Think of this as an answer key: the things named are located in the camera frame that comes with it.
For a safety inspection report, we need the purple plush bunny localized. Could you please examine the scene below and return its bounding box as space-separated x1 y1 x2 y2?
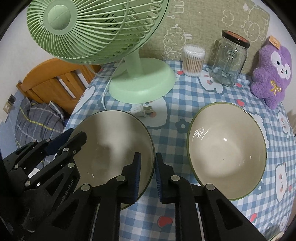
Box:
250 36 292 110

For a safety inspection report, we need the grey plaid pillow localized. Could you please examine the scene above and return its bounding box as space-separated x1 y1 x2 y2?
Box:
15 97 65 148

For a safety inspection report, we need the white fan power plug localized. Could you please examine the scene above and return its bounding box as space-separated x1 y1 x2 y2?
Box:
128 104 154 118

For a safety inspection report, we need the cotton swab container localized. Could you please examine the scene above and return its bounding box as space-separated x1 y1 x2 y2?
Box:
181 44 206 77

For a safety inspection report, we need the wooden bed headboard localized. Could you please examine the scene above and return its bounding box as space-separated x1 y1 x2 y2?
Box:
16 58 101 114

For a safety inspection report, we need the green cartoon board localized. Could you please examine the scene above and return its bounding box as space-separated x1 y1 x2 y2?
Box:
139 0 270 74

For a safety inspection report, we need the green desk fan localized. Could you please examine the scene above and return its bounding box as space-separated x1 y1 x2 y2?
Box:
27 0 176 104

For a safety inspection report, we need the wall power outlet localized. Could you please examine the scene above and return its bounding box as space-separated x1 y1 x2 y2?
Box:
3 94 16 114

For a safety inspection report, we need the ceramic bowl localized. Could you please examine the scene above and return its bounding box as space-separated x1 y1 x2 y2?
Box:
71 110 155 196
187 102 267 200

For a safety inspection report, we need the glass jar black lid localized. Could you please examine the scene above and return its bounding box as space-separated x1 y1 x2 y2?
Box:
210 30 250 87

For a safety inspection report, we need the blue checkered tablecloth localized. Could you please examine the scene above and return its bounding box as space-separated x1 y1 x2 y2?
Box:
66 61 295 240

